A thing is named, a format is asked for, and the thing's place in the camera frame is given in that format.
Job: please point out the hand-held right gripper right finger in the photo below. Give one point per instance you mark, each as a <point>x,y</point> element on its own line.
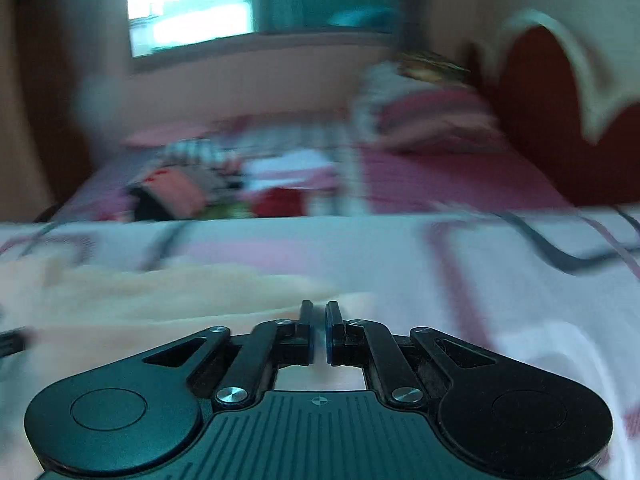
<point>331,332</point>

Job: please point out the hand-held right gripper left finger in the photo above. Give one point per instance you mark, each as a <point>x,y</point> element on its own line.
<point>306,332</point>

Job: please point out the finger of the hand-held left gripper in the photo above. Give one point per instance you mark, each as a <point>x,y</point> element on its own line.
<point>11,342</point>

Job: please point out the cream white garment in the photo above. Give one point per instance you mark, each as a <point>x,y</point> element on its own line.
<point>150,295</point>

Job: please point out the white folded cloth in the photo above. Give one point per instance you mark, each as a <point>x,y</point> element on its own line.
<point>290,167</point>

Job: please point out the pink striped bed sheet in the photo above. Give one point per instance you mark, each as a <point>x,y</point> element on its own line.
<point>440,180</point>

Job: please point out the black garment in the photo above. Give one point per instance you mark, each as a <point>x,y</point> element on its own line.
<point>147,207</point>

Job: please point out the red white striped garment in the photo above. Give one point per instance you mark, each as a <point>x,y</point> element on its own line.
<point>175,187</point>

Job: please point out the navy white striped shirt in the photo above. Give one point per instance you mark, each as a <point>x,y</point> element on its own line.
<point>200,152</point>

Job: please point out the pink striped pillow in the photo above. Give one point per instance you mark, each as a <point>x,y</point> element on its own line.
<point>440,120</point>

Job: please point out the pink cloth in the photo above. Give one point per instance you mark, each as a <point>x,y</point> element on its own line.
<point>165,136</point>

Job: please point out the grey striped pillow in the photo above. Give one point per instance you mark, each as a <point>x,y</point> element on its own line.
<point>385,85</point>

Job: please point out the gold patterned folded cloth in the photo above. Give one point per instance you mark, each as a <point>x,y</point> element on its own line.
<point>430,65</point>

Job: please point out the red heart-shaped headboard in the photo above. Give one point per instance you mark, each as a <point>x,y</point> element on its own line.
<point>545,110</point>

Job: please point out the grey curtain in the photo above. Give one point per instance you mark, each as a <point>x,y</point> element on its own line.
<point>410,0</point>

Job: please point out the window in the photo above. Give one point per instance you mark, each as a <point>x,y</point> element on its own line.
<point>190,5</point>

